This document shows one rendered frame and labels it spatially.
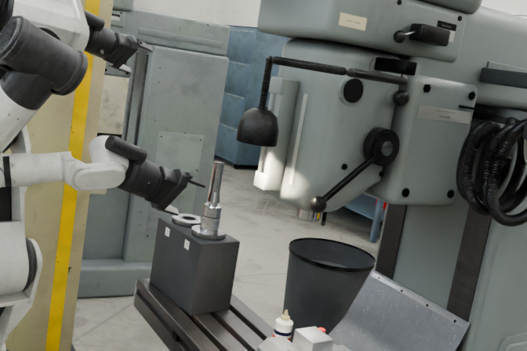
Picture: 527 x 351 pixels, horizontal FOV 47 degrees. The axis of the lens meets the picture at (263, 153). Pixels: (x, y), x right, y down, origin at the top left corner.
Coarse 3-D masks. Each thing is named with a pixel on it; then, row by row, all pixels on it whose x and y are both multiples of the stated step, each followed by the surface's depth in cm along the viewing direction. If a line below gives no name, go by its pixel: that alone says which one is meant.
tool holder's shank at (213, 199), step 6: (216, 162) 150; (222, 162) 152; (216, 168) 150; (222, 168) 151; (216, 174) 151; (222, 174) 152; (216, 180) 151; (216, 186) 151; (210, 192) 152; (216, 192) 152; (210, 198) 152; (216, 198) 152; (210, 204) 152; (216, 204) 152
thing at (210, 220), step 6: (204, 210) 152; (204, 216) 152; (210, 216) 151; (216, 216) 152; (204, 222) 152; (210, 222) 151; (216, 222) 152; (204, 228) 152; (210, 228) 152; (216, 228) 153
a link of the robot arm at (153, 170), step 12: (156, 168) 143; (144, 180) 140; (156, 180) 142; (168, 180) 145; (180, 180) 146; (132, 192) 141; (144, 192) 142; (156, 192) 145; (168, 192) 147; (180, 192) 148; (156, 204) 149; (168, 204) 150
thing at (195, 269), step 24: (192, 216) 164; (168, 240) 158; (192, 240) 149; (216, 240) 151; (168, 264) 158; (192, 264) 148; (216, 264) 150; (168, 288) 157; (192, 288) 148; (216, 288) 152; (192, 312) 149
